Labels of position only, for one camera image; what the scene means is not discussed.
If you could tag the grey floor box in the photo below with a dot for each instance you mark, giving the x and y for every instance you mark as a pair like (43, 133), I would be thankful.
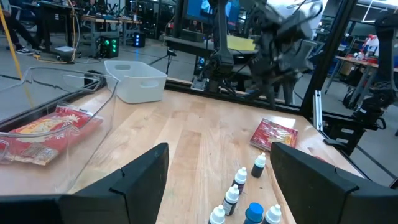
(65, 53)

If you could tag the silver aluminium bracket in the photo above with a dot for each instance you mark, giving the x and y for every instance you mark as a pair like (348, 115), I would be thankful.
(317, 110)

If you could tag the device with blue lights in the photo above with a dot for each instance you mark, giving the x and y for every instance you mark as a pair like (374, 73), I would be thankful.
(139, 40)

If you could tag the person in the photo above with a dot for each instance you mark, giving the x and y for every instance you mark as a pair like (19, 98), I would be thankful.
(21, 31)

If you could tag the red cookie packet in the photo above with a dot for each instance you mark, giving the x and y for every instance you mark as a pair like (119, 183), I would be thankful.
(273, 134)
(46, 133)

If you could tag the clear plastic bin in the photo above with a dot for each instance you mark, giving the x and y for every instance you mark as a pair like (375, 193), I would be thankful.
(62, 133)

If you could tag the white plastic bin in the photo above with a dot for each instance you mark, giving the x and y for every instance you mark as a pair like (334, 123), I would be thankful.
(136, 84)

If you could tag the monitor with blue screen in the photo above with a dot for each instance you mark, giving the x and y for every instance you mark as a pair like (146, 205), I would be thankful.
(199, 11)

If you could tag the computer with green lights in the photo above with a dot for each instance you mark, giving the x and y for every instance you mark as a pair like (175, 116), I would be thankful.
(109, 46)

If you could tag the wooden desk with bottles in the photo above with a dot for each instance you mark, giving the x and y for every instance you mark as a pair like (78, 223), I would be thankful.
(357, 60)

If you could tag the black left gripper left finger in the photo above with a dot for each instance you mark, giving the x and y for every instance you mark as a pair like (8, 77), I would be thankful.
(136, 193)

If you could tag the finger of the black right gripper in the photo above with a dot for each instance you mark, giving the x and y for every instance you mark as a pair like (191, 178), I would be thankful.
(270, 93)
(289, 90)

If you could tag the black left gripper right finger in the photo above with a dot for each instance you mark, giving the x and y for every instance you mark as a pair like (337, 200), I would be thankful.
(304, 186)

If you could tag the blue-capped dropper bottle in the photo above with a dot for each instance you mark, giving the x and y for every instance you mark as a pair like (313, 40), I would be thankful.
(253, 213)

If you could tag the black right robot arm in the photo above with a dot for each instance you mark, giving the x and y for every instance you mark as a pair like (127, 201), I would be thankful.
(222, 46)

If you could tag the yellow paper sheet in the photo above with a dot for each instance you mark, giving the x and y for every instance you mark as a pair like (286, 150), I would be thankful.
(241, 43)

